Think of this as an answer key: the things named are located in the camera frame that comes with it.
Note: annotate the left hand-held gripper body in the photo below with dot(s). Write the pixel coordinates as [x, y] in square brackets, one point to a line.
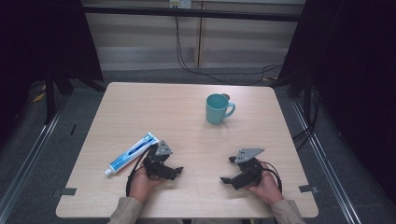
[158, 169]

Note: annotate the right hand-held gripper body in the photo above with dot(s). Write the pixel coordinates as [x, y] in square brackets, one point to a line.
[250, 172]

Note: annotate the person's left hand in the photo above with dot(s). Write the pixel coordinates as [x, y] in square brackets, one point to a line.
[141, 185]

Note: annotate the person's right hand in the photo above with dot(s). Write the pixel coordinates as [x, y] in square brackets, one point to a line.
[269, 188]

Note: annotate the white and blue toothpaste tube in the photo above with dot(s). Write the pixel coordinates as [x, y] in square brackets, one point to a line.
[132, 153]

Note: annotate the teal cup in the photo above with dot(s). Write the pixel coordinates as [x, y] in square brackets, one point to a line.
[215, 110]

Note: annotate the grey tape piece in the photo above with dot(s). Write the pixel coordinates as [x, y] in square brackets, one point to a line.
[308, 188]
[67, 191]

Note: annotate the black stand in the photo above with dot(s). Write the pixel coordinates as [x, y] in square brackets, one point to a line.
[307, 96]
[49, 96]

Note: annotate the black curtain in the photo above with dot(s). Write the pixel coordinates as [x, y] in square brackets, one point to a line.
[37, 37]
[351, 77]

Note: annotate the yellow floor scrap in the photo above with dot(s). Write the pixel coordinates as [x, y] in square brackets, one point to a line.
[38, 97]

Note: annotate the black horizontal bar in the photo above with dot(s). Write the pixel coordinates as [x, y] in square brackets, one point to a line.
[193, 13]

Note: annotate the metal floor rail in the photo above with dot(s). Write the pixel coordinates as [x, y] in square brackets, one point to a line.
[29, 158]
[327, 168]

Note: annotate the white wall socket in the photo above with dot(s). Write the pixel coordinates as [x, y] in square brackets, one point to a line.
[180, 3]

